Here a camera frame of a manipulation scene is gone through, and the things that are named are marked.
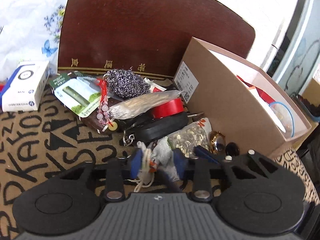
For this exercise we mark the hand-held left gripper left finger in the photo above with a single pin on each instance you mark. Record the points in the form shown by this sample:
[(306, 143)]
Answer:
[(136, 162)]

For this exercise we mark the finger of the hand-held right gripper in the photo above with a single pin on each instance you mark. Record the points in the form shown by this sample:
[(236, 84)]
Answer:
[(203, 153)]

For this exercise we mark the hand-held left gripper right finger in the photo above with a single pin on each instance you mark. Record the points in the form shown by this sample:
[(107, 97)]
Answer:
[(178, 163)]

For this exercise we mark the gold wrist watch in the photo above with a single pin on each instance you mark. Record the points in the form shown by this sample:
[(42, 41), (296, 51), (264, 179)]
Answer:
[(217, 140)]

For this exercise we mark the letter-print desktop cloth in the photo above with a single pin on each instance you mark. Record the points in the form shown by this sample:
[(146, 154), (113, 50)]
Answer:
[(37, 142)]

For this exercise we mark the mesh bag of dried herbs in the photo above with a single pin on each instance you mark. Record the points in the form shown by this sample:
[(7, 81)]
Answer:
[(187, 137)]

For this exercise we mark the black key case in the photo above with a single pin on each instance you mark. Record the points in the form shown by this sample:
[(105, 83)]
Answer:
[(162, 127)]

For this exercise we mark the brown cardboard box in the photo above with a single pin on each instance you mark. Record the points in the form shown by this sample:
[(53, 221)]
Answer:
[(225, 105)]

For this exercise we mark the red tape roll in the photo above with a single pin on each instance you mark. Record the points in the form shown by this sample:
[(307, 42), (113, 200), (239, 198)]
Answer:
[(167, 108)]

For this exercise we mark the clear bag of wooden sticks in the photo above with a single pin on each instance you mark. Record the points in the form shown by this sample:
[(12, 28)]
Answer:
[(140, 105)]

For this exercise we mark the brown leather wallet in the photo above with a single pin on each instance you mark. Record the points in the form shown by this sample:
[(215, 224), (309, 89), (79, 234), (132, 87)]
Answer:
[(93, 118)]

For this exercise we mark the pink bead charm red knot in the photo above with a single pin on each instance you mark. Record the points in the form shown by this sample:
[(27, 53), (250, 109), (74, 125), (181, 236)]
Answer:
[(103, 107)]

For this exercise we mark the red white small packet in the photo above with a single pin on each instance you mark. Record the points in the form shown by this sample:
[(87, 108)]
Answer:
[(157, 88)]

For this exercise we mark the purple silver metal scourer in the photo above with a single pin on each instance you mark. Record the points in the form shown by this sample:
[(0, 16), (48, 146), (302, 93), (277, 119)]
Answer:
[(128, 83)]

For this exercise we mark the red flat carton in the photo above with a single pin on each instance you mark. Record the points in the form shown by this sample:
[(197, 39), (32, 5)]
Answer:
[(260, 92)]

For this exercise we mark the clear round container blue rim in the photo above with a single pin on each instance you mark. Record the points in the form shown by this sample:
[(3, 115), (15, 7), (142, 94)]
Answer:
[(283, 117)]

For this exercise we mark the green white blister package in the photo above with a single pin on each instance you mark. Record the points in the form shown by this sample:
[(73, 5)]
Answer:
[(75, 92)]

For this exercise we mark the dark plastic container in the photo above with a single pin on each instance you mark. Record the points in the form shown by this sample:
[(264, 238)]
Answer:
[(310, 107)]

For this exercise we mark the small tan cardboard box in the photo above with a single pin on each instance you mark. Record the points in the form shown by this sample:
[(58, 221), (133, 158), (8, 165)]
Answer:
[(313, 90)]

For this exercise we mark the dark brown wooden board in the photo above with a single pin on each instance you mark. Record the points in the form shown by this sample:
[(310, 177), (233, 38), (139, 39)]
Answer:
[(150, 30)]

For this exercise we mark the white blue carton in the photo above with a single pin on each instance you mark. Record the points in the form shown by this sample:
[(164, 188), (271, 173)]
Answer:
[(25, 87)]

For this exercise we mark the floral white cloth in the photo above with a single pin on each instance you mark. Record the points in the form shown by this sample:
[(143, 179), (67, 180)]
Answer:
[(27, 17)]

